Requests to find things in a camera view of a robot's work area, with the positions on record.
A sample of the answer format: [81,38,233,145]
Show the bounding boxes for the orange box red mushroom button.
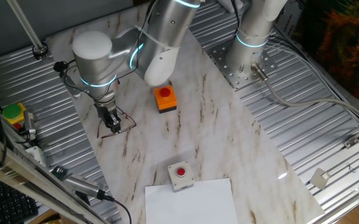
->
[153,84,178,114]

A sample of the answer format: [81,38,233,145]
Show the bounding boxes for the small metal bracket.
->
[343,136,359,149]

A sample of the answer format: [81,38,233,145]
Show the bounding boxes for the red-framed glasses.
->
[96,106,138,139]

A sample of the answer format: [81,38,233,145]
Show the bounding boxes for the black keyboard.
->
[0,175,39,224]

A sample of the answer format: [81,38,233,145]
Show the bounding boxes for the colourful patterned cloth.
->
[294,0,359,113]

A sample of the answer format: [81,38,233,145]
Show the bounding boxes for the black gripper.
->
[94,101,123,134]

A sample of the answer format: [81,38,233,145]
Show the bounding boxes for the black camera cable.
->
[103,194,133,224]

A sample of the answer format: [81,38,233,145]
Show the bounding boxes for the aluminium pole with base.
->
[6,0,49,60]

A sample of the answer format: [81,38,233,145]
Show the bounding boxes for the aluminium frame profile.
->
[0,124,105,224]

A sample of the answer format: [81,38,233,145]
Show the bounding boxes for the black cable knob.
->
[53,60,70,74]

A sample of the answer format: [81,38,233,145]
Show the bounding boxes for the marble pattern table mat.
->
[45,0,325,224]

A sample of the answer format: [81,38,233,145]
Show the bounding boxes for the white printed carton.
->
[274,0,304,44]

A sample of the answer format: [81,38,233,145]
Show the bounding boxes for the silver finned camera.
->
[62,173,107,202]

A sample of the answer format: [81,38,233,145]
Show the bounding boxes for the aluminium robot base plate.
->
[207,40,278,90]

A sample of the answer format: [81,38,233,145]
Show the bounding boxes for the grey cable metal connector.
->
[249,62,359,125]

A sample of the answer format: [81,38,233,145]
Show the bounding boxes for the yellow button box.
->
[2,102,27,125]

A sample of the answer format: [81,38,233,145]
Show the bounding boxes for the robot base cable bundle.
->
[266,34,359,125]

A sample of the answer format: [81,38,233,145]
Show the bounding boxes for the light grey box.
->
[25,145,48,167]

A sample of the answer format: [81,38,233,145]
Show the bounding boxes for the small silver camera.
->
[22,110,37,141]

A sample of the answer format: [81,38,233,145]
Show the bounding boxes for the white paper sheet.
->
[144,177,239,224]

